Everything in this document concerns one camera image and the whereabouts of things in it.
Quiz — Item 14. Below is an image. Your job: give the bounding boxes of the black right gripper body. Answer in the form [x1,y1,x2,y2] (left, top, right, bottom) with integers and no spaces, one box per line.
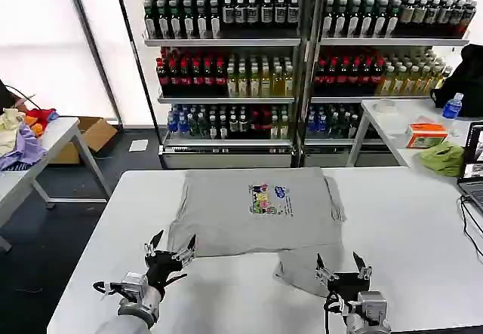
[326,271,373,302]

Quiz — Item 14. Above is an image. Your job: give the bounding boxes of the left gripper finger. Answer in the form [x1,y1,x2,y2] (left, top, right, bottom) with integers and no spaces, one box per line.
[171,234,198,265]
[143,229,165,258]

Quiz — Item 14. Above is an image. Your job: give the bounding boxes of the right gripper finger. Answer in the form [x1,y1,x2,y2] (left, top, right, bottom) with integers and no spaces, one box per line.
[314,253,340,282]
[352,250,374,280]

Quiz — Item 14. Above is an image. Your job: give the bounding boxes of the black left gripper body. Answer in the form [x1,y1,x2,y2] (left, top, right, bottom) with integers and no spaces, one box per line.
[145,250,187,289]

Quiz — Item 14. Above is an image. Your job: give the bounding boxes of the grey printed t-shirt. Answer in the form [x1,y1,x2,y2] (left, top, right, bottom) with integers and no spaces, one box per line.
[165,167,347,298]

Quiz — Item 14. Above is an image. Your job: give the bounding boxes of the open cardboard box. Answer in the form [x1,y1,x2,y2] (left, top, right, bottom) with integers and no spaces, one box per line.
[48,116,119,166]

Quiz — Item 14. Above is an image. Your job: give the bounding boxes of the green cloth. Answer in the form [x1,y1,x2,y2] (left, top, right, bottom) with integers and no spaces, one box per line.
[419,141,466,178]

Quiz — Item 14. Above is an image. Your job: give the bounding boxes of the grey side table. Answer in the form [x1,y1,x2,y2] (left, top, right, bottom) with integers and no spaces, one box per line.
[0,117,113,253]

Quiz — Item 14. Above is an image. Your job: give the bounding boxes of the orange tissue box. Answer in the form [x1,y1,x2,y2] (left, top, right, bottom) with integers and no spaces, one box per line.
[405,122,449,149]

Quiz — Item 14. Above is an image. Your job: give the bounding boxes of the white desk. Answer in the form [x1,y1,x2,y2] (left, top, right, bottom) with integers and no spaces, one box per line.
[346,98,483,179]

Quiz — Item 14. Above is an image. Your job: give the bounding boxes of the open laptop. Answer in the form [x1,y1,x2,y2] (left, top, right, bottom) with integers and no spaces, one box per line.
[456,121,483,215]

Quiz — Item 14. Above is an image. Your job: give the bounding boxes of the purple cloth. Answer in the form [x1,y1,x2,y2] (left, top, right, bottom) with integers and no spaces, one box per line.
[0,121,50,173]

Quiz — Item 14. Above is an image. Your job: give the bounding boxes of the clear tape roll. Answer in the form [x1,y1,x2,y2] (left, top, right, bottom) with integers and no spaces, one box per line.
[371,98,395,113]

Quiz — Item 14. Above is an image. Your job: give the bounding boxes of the orange cloth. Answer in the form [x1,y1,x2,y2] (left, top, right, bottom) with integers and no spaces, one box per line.
[23,117,45,137]

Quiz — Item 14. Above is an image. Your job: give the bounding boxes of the red cloth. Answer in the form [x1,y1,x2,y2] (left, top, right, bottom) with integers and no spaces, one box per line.
[25,108,58,132]

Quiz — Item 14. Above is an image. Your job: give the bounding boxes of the blue-label water bottle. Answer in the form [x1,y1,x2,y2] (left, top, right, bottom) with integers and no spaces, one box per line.
[441,92,465,120]

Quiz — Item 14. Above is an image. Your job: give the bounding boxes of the cream cloth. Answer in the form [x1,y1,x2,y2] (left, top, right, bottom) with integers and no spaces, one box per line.
[0,108,26,158]

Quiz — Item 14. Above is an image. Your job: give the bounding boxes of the shelf unit with bottles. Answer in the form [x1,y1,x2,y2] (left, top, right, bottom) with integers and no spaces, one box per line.
[142,0,307,170]
[304,0,477,167]

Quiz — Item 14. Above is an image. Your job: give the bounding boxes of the black bag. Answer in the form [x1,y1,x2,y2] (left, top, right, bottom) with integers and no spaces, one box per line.
[429,43,483,118]

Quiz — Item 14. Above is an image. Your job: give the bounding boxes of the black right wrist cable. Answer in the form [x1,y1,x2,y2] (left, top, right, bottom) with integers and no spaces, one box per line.
[323,291,343,334]

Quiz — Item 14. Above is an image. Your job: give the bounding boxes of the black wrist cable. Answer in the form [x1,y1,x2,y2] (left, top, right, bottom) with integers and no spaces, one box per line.
[323,291,343,334]
[92,271,189,296]

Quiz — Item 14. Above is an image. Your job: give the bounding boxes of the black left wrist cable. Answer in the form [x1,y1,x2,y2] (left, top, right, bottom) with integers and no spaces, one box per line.
[92,271,189,296]

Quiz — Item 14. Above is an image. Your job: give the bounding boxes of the black laptop cable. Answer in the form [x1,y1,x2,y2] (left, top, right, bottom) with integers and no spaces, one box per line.
[459,193,483,266]

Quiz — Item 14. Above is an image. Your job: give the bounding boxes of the dark window frame post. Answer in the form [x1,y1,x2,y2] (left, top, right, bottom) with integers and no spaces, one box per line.
[69,0,125,128]

